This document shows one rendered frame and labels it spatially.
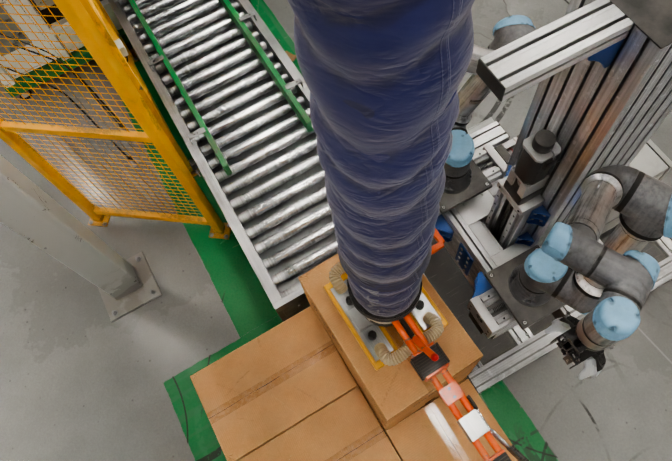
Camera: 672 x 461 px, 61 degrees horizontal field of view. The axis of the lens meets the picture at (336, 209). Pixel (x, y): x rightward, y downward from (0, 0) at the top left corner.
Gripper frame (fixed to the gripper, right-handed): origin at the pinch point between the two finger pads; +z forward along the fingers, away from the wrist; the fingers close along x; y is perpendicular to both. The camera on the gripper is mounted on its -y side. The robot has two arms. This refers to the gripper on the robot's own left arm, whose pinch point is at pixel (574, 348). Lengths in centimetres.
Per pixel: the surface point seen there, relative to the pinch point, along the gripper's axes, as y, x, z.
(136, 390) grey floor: 147, -93, 152
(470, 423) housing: 26.2, 2.2, 33.0
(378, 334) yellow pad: 35, -35, 45
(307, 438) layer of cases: 75, -24, 98
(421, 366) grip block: 29.9, -18.2, 32.9
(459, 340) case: 10, -22, 58
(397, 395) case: 39, -17, 58
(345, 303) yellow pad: 40, -50, 45
